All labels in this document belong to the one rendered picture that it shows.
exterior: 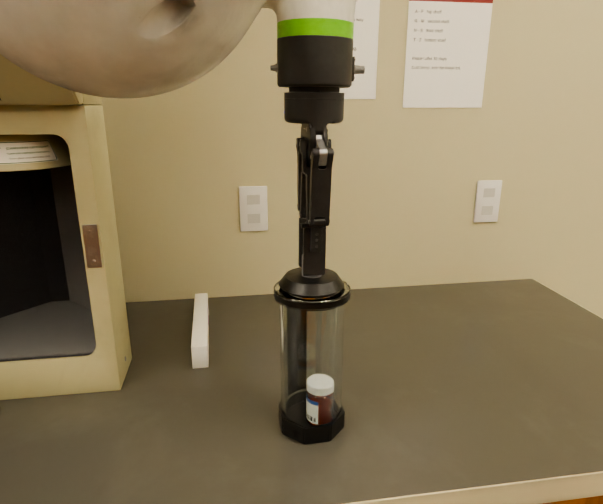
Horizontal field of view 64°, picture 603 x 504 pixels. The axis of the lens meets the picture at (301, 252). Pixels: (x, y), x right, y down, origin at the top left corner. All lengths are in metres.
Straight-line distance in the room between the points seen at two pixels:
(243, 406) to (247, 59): 0.77
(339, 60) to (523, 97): 0.88
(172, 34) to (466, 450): 0.70
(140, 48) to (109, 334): 0.72
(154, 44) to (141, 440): 0.68
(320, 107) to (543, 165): 0.96
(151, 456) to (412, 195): 0.89
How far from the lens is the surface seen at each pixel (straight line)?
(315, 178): 0.58
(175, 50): 0.18
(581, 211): 1.57
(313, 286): 0.64
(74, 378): 0.92
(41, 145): 0.86
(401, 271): 1.35
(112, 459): 0.77
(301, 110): 0.60
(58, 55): 0.18
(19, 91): 0.76
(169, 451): 0.76
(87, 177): 0.79
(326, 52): 0.59
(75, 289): 1.09
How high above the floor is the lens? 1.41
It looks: 17 degrees down
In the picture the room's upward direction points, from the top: straight up
